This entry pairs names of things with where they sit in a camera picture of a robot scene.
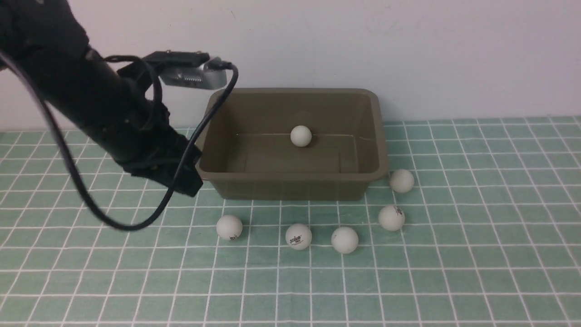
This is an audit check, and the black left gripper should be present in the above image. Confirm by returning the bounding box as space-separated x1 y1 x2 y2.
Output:
82 81 203 197

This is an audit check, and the white ping-pong ball with mark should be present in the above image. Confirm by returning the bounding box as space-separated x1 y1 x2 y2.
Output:
216 215 243 241

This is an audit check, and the white ping-pong ball red logo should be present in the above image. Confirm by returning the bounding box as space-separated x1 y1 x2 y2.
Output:
285 223 313 250

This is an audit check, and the plain white ping-pong ball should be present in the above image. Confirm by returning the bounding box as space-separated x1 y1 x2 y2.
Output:
331 226 359 254

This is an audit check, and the white ping-pong ball dark smudge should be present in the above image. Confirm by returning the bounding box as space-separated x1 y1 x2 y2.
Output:
378 205 405 232

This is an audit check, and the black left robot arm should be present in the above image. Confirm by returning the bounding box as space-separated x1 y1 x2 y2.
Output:
1 0 209 187

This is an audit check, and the olive green plastic bin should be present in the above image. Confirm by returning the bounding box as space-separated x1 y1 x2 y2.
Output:
196 88 389 201

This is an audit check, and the green checkered table mat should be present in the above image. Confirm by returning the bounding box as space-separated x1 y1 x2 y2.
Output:
0 116 581 327

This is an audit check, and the black left camera cable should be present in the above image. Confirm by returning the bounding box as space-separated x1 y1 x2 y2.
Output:
0 50 239 231

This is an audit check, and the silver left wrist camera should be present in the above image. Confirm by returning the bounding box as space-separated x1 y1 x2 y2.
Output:
143 50 227 90

